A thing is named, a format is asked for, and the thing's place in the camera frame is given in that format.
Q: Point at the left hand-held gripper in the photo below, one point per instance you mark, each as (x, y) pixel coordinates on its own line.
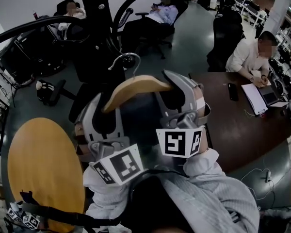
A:
(122, 162)

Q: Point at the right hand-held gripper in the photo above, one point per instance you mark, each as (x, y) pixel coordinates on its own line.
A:
(175, 142)

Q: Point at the dark garment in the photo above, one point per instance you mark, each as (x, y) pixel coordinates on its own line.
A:
(140, 116)

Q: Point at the wooden hanger with metal hook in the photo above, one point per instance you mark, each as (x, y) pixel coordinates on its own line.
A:
(138, 86)

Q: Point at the person's right forearm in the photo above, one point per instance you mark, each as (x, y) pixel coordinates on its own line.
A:
(203, 169)

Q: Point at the person's right hand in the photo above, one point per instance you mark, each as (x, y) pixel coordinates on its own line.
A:
(200, 102)

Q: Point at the person's left hand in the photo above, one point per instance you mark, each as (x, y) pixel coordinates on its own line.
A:
(80, 139)

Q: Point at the black chair base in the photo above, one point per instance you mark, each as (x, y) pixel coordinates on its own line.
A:
(59, 92)

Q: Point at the black phone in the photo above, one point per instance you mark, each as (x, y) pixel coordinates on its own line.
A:
(233, 92)

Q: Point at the black and white plush toy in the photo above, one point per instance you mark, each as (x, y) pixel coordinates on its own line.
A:
(44, 88)

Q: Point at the dark brown desk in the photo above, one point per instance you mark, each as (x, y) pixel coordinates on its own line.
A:
(237, 135)

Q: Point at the black reclined office chair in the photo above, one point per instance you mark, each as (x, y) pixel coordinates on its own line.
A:
(174, 25)

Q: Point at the black high-back office chair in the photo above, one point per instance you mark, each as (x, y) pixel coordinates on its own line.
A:
(226, 40)

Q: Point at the round yellow wooden table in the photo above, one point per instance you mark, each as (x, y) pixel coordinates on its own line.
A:
(43, 169)

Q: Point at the white paper clipboard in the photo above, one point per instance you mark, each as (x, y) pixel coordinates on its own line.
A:
(253, 98)

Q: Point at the small beige notebook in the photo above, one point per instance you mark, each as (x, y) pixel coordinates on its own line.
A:
(257, 74)

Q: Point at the grey laptop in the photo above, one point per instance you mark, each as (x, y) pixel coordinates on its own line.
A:
(271, 96)

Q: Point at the large black equipment case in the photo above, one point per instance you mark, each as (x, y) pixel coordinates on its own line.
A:
(31, 54)

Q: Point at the black wheeled case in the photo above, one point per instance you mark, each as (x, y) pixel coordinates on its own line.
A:
(205, 0)

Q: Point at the pile of black devices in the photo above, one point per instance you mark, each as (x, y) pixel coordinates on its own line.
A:
(285, 67)

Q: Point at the person's grey knit sweater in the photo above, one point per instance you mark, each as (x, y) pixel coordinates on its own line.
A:
(208, 207)

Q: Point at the row of desks with monitors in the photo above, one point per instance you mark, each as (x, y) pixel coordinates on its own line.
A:
(245, 5)

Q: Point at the grey power adapter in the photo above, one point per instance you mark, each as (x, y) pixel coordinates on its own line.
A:
(268, 176)

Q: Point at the spare hand-held gripper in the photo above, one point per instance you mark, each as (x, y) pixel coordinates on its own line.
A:
(24, 217)

